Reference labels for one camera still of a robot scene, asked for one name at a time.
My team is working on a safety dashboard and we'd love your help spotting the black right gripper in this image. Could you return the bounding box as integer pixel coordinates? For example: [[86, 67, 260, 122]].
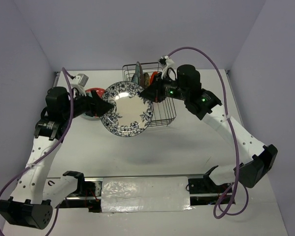
[[139, 71, 189, 102]]

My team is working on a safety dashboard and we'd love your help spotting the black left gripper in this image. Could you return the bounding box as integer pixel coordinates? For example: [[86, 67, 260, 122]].
[[63, 88, 113, 120]]

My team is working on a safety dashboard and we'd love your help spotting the red plate with blue flowers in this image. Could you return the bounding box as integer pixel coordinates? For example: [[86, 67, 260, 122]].
[[84, 87, 105, 121]]

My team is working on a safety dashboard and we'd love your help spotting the dark teal glazed plate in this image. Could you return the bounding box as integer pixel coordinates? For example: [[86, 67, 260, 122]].
[[131, 61, 144, 86]]

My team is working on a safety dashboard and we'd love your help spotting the white plate blue floral rim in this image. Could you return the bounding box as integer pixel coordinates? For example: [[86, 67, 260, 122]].
[[100, 81, 154, 137]]

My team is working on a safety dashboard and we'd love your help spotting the orange plastic plate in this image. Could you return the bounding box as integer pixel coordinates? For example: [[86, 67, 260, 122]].
[[149, 71, 158, 84]]

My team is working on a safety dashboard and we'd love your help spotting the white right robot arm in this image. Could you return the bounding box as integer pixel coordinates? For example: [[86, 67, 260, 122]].
[[140, 64, 278, 192]]

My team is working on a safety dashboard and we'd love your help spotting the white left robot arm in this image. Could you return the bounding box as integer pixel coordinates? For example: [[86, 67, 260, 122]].
[[0, 87, 114, 230]]

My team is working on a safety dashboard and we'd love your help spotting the brown yellow plate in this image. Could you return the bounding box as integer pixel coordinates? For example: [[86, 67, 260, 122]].
[[143, 72, 150, 88]]

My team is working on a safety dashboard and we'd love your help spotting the silver foil covered panel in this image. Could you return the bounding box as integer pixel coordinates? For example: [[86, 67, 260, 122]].
[[101, 177, 192, 213]]

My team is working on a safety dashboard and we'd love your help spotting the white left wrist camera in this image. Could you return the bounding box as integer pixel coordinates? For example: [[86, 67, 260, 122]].
[[70, 73, 89, 96]]

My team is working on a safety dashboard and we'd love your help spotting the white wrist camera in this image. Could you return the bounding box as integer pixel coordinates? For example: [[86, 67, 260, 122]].
[[158, 56, 174, 79], [70, 73, 89, 96]]

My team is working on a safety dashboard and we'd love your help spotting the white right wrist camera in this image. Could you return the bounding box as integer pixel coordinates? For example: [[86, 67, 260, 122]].
[[158, 56, 174, 79]]

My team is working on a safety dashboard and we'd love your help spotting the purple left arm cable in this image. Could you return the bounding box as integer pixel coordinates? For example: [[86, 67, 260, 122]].
[[0, 67, 75, 236]]

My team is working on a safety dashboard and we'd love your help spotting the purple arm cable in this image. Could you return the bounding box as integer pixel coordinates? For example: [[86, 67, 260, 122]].
[[0, 67, 75, 236], [165, 46, 249, 219]]

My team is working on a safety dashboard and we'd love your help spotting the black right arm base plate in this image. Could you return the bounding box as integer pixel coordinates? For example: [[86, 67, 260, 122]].
[[186, 177, 230, 196]]

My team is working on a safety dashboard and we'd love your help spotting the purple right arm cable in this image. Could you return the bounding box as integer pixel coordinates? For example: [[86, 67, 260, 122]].
[[165, 46, 249, 219]]

